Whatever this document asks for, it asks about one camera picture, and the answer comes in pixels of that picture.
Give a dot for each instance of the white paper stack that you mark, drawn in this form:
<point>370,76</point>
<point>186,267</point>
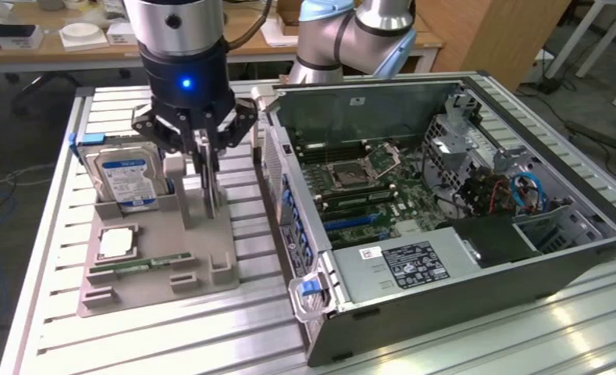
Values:
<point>279,37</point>

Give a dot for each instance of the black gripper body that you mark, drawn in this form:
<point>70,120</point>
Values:
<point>187,78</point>

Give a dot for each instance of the black NVIDIA graphics card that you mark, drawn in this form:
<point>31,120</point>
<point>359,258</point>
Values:
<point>211,195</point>

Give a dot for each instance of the black chair base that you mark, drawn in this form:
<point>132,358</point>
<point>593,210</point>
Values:
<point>52,84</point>

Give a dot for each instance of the wooden desk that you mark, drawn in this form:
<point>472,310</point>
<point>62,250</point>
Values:
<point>78,56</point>

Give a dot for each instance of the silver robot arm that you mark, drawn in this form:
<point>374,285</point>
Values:
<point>183,23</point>

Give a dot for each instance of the hard disk with blue caddy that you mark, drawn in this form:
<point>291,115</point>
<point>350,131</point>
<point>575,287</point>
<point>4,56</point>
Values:
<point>126,176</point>

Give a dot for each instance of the perforated metal disk bay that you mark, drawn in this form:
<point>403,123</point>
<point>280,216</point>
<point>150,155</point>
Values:
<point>459,144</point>

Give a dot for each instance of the silver disk bay bracket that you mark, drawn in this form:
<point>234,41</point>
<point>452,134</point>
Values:
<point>563,222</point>

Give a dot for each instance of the grey cup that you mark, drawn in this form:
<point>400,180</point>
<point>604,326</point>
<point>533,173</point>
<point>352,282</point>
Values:
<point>51,4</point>

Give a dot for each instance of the blue expansion slot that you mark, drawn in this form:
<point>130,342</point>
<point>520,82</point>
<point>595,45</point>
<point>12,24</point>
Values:
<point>351,223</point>

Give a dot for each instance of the open grey PC case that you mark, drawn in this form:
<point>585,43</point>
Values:
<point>470,312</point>

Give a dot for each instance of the black power adapter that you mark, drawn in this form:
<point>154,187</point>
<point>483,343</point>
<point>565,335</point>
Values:
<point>547,86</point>

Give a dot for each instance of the black plastic shroud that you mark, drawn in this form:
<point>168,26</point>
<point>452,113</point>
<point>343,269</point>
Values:
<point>495,242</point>

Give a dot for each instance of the green motherboard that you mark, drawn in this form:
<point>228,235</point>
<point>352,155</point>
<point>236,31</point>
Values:
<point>412,187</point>

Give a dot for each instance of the installed green RAM stick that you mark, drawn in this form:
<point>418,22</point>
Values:
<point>356,197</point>

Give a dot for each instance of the grey parts rack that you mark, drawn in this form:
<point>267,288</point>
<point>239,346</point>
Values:
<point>156,250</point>

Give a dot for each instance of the blue case latch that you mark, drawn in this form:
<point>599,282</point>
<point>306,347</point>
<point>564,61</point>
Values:
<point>308,290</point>

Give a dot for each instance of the grey power supply unit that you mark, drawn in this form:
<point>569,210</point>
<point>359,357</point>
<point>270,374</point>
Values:
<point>359,273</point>

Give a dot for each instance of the white box with dark lid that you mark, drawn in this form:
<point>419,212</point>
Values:
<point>20,37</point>

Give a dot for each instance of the CPU socket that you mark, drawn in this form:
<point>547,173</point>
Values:
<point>348,173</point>

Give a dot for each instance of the brown cardboard box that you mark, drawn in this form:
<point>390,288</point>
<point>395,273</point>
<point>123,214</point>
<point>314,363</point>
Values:
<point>290,11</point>

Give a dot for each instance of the wooden cabinet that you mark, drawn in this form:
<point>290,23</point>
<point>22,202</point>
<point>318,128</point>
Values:
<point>505,39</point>

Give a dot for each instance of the metal socket cover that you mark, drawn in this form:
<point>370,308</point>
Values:
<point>386,156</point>

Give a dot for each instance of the silver finned heatsink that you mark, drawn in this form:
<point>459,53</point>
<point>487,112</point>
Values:
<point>411,227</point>

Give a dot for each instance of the white labelled box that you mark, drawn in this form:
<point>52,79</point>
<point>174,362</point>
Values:
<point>123,34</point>

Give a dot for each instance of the silver CPU chip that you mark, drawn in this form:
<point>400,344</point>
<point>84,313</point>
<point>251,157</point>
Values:
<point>116,244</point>

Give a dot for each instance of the white table frame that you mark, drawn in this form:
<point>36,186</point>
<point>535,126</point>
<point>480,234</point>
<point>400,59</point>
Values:
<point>607,31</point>

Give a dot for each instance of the white round dish on box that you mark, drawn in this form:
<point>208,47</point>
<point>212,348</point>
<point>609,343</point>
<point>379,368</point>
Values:
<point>83,37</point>

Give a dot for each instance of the white tape roll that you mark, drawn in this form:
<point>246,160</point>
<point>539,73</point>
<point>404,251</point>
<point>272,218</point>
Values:
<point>74,4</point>

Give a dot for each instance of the blue slot retainer clip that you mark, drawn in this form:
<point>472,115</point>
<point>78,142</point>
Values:
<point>291,201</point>
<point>298,219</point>
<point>304,241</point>
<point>287,183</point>
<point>310,258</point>

